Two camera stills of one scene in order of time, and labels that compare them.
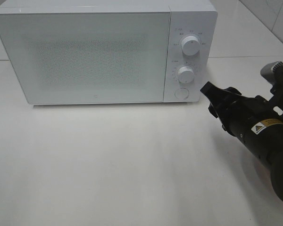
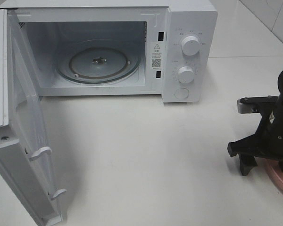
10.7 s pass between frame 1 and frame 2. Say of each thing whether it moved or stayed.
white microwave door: moved
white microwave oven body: stayed
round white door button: stayed
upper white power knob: stayed
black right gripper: moved
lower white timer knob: stayed
